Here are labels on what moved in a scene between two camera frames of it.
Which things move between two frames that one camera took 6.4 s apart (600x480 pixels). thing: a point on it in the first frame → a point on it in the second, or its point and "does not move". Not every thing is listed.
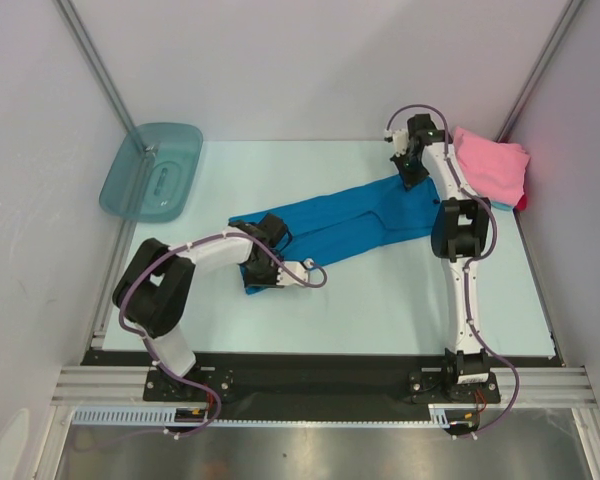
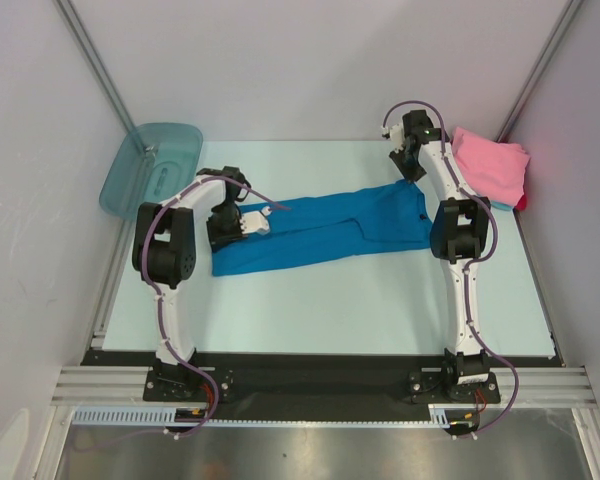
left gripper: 249,281 → 219,239
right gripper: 411,171 does not move
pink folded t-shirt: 497,170 does not move
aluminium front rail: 518,385 does not move
